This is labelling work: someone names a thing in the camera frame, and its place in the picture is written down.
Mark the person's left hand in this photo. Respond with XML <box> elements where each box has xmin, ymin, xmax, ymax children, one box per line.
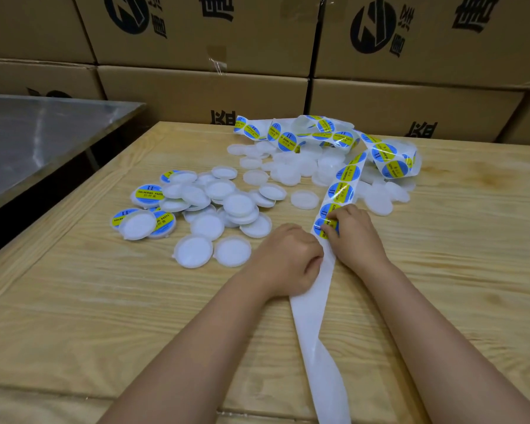
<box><xmin>246</xmin><ymin>223</ymin><xmax>325</xmax><ymax>302</ymax></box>

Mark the person's right hand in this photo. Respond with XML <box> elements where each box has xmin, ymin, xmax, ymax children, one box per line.
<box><xmin>320</xmin><ymin>204</ymin><xmax>392</xmax><ymax>279</ymax></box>

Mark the round blue yellow sticker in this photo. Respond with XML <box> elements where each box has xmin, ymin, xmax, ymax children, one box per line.
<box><xmin>313</xmin><ymin>217</ymin><xmax>339</xmax><ymax>240</ymax></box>

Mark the white backing strip with stickers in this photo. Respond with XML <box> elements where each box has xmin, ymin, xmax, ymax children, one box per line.
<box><xmin>233</xmin><ymin>114</ymin><xmax>423</xmax><ymax>424</ymax></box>

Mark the person's right forearm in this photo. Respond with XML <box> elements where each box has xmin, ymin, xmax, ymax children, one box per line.
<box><xmin>358</xmin><ymin>259</ymin><xmax>530</xmax><ymax>424</ymax></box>

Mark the person's left forearm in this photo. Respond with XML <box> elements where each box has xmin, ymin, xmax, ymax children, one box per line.
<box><xmin>96</xmin><ymin>270</ymin><xmax>293</xmax><ymax>424</ymax></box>

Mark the pile of white plastic lids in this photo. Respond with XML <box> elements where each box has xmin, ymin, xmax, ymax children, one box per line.
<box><xmin>226</xmin><ymin>140</ymin><xmax>418</xmax><ymax>217</ymax></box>
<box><xmin>110</xmin><ymin>165</ymin><xmax>289</xmax><ymax>270</ymax></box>

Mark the stack of brown cardboard boxes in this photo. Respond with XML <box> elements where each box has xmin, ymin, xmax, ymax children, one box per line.
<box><xmin>0</xmin><ymin>0</ymin><xmax>530</xmax><ymax>147</ymax></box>

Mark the stainless steel table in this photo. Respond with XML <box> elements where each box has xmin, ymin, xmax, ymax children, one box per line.
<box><xmin>0</xmin><ymin>94</ymin><xmax>147</xmax><ymax>220</ymax></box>

